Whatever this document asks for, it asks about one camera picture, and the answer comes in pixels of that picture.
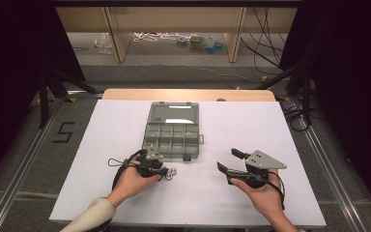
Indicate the white board sheet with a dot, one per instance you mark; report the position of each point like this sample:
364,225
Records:
238,129

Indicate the person's left hand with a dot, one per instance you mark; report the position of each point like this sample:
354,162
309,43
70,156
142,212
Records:
130,183

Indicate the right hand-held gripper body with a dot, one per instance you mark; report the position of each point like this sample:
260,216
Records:
257,167

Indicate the clear plastic bag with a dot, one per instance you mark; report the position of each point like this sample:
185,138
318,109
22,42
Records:
104,43

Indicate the black metal stand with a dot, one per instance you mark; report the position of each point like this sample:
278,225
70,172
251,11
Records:
306,96
42,103

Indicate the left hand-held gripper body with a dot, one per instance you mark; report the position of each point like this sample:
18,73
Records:
151,166

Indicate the pile of colourful toys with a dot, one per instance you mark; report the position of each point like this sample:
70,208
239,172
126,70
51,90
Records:
198,43

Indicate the person's right hand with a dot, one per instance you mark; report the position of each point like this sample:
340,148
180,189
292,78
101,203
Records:
267,199

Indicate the aluminium floor rail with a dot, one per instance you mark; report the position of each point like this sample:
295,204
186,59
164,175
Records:
338,190
11,190

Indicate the black curtain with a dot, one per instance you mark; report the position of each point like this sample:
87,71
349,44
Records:
351,64
6,64

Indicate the silver metal nut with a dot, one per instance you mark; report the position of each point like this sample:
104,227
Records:
174,170
169,175

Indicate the light wooden desk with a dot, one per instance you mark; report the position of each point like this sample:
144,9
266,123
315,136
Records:
87,19

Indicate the grey translucent compartment box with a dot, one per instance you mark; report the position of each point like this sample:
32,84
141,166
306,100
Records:
172,135

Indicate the wooden table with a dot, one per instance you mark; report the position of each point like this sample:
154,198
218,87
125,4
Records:
190,95

